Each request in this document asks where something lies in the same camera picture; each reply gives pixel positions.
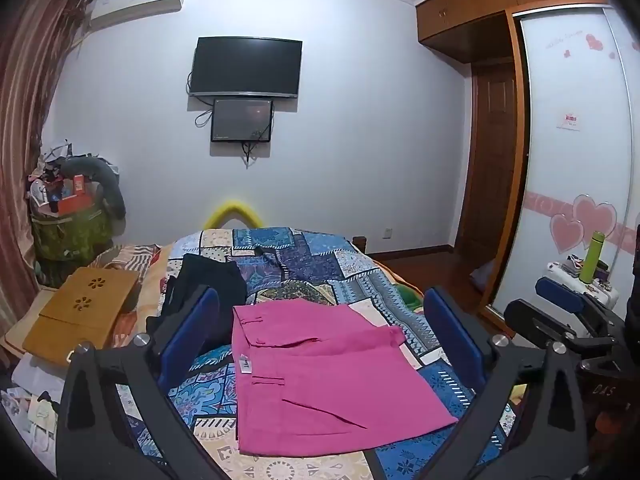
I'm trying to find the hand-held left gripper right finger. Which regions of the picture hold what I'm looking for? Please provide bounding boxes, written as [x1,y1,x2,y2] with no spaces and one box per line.
[365,286,591,480]

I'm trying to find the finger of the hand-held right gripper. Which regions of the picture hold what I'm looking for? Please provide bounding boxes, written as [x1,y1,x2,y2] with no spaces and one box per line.
[502,298,627,359]
[534,276,609,331]

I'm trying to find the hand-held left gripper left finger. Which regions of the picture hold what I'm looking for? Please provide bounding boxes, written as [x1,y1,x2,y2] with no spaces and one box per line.
[54,284,226,480]

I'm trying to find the pink pants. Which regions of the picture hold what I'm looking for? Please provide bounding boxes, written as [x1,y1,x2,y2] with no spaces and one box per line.
[231,298,460,457]

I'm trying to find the black pants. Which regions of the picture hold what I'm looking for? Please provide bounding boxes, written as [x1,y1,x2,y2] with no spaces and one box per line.
[152,253,249,343]

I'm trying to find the white suitcase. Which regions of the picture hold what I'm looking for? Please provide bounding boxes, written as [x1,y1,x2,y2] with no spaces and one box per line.
[542,259,625,339]

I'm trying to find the green bottle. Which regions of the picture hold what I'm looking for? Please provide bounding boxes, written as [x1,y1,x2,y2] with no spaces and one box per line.
[578,232,606,284]

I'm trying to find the green cloth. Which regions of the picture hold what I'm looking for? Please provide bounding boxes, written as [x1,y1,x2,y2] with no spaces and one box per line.
[397,284,427,312]

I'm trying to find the purple grey floor cloth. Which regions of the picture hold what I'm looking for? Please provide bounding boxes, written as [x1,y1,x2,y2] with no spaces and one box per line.
[469,261,499,292]

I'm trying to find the striped orange bedding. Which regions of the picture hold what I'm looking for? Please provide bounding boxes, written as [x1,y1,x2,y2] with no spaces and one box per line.
[89,243,174,318]

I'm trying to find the wooden lap table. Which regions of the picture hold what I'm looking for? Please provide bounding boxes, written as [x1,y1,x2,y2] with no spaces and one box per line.
[22,265,141,369]

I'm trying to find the yellow foam arch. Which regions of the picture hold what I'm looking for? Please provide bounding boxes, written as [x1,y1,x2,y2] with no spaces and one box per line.
[205,200,263,231]

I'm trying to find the white sliding wardrobe door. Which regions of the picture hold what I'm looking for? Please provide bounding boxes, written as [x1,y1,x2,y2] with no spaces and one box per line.
[486,4,640,322]

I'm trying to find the patchwork printed blanket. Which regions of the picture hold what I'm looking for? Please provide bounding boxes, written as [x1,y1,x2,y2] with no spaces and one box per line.
[112,226,518,480]

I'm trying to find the brown wooden door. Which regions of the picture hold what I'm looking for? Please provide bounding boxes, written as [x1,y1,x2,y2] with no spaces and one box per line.
[456,61,519,257]

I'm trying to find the green fabric basket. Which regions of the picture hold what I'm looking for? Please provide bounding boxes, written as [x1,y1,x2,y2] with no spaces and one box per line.
[30,194,114,262]

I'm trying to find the beige cushion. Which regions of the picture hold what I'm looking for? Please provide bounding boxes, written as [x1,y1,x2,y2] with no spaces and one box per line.
[0,286,57,362]

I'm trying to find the orange box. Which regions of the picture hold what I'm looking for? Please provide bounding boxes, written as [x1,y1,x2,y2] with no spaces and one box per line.
[59,174,92,214]

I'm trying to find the pile of papers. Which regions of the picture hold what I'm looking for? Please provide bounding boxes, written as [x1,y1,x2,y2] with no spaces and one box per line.
[0,354,71,467]

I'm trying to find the clutter pile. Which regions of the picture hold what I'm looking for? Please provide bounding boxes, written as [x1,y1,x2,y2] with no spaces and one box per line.
[26,139,77,197]

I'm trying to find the brown striped curtain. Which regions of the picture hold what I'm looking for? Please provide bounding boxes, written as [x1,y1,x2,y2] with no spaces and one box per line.
[0,0,94,323]

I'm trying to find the wooden overhead cabinet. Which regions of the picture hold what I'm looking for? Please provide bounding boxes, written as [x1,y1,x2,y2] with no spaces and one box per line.
[415,0,609,65]

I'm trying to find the white air conditioner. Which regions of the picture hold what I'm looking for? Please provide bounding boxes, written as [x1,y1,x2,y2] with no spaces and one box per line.
[89,0,189,32]

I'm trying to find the black strap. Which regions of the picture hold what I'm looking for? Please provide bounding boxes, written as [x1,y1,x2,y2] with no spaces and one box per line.
[254,245,287,283]

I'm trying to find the black monitor cable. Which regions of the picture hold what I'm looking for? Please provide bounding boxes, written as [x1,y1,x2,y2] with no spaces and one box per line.
[242,130,275,169]

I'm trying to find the small black wall monitor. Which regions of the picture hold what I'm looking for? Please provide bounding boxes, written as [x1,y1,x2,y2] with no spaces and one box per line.
[210,97,274,144]

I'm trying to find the wall-mounted black television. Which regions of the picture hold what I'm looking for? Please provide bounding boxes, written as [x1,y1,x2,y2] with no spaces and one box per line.
[189,36,304,100]

